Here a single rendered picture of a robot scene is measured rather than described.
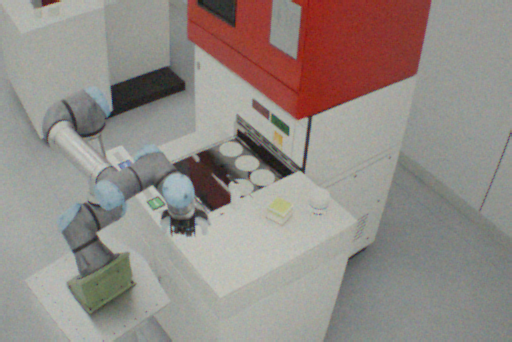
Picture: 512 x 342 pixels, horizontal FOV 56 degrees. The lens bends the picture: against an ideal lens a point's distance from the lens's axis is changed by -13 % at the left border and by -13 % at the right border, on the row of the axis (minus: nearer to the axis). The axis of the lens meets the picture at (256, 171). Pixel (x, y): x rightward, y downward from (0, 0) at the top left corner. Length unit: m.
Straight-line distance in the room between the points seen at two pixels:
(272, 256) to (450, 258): 1.74
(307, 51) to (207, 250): 0.77
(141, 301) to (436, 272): 1.93
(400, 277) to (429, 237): 0.41
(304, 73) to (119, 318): 1.08
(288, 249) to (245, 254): 0.15
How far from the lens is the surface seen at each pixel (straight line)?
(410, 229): 3.48
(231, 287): 1.80
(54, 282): 2.07
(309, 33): 1.86
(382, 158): 2.68
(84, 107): 1.65
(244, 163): 2.33
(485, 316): 3.22
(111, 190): 1.34
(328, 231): 2.00
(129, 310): 1.93
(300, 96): 1.98
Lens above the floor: 2.40
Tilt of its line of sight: 41 degrees down
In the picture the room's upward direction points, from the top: 4 degrees clockwise
